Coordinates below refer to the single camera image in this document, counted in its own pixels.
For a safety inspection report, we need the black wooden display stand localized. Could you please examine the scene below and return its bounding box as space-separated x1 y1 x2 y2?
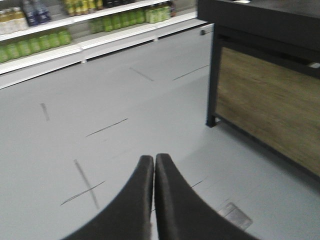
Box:
197 0 320 176

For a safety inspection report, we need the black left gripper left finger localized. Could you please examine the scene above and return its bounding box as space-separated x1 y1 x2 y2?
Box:
65 155 154 240

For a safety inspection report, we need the white store shelf unit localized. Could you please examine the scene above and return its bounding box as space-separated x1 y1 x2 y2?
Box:
0 0 207 89

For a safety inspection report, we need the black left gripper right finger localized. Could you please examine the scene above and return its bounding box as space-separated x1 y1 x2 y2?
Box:
154 153 255 240

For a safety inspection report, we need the metal floor socket plate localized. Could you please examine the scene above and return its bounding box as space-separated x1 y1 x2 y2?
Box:
218 202 253 230

